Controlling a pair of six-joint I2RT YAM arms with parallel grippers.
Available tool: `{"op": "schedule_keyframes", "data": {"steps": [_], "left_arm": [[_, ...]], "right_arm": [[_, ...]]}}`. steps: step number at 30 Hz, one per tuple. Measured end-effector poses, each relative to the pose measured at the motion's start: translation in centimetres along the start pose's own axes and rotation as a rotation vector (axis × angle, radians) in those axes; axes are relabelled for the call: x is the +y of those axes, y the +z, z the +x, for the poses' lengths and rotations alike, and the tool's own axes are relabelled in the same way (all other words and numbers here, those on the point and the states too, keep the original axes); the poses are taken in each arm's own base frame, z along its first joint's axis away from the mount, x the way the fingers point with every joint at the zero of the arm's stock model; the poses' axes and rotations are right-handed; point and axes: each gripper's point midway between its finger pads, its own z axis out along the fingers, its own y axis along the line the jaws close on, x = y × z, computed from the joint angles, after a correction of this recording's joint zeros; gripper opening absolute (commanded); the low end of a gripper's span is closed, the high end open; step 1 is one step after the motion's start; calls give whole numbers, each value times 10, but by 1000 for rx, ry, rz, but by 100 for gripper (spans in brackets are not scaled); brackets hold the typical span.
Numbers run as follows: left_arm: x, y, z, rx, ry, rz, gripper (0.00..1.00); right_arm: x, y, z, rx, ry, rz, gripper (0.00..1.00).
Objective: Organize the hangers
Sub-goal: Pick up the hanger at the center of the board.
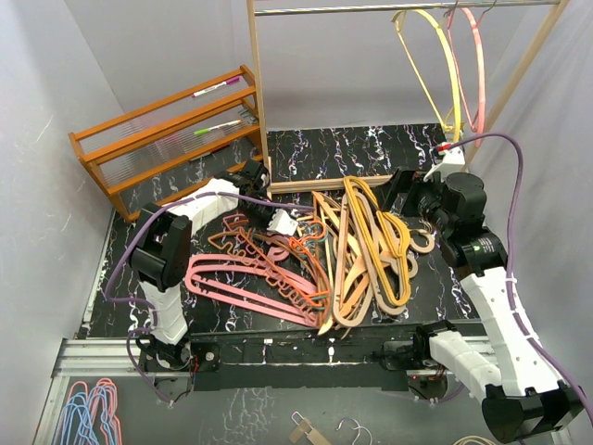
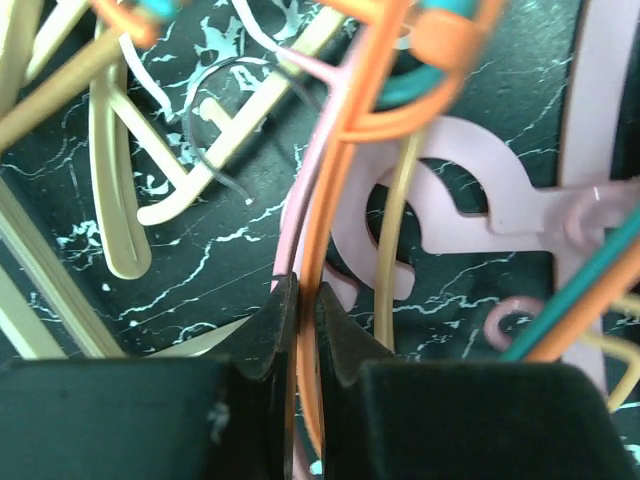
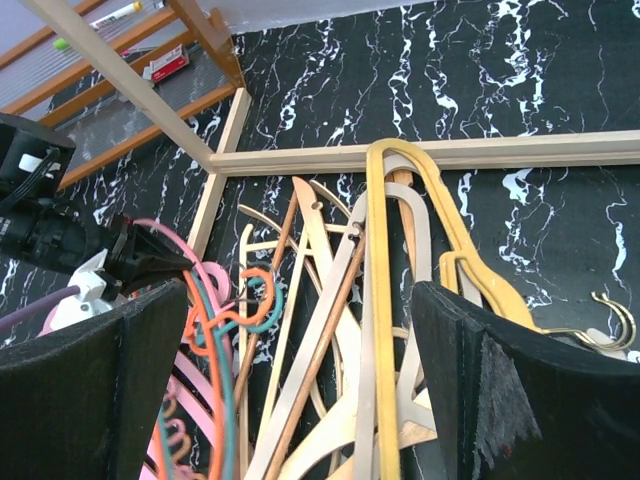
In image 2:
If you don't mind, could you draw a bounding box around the cream thin plastic hanger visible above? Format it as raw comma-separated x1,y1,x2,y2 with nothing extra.
89,7,344,280

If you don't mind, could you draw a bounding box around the silver hook wire hanger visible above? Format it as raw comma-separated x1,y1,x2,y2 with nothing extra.
181,57,320,205

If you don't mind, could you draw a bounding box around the orange plastic hanger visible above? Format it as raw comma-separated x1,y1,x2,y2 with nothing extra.
89,0,640,451

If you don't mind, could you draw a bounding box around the teal wire hanger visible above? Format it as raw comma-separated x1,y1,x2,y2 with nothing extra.
139,0,640,363

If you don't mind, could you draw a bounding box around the thick pink plastic hanger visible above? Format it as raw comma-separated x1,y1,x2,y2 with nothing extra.
319,0,640,396

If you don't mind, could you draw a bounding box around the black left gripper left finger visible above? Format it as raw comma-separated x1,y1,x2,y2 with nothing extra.
1,275,298,479

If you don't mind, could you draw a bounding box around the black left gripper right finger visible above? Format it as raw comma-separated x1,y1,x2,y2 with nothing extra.
316,286,622,479

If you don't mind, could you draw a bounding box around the light wooden clothes rack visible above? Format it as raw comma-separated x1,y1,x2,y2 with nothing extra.
1,183,125,358

